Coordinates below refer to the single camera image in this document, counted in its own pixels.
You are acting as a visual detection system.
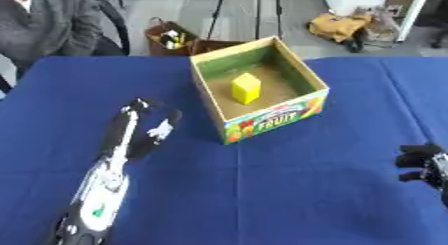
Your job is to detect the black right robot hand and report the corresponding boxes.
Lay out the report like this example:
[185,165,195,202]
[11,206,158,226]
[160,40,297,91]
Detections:
[393,142,448,191]

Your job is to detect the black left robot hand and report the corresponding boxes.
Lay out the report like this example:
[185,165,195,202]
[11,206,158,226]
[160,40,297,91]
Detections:
[94,97,184,162]

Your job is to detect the tan cardboard box green inside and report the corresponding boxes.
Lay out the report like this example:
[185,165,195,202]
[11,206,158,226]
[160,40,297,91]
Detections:
[189,35,331,146]

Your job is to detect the brown bag with items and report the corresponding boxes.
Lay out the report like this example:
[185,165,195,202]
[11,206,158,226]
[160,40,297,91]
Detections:
[143,16,247,57]

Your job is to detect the person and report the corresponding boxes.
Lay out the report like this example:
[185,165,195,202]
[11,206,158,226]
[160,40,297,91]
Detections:
[0,0,128,80]

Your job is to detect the yellow block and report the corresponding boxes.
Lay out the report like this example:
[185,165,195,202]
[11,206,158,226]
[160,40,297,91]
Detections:
[229,72,263,106]

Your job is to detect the tan bag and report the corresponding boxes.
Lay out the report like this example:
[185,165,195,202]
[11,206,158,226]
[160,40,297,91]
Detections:
[306,10,375,53]

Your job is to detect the white cabinet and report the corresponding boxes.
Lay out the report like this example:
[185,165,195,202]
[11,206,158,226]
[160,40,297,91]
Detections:
[320,0,392,17]

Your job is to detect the black tripod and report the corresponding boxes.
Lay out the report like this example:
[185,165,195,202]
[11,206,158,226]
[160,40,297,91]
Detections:
[204,0,286,42]

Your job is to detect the white post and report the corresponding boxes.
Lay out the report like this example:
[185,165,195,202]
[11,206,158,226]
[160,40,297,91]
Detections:
[395,0,434,43]

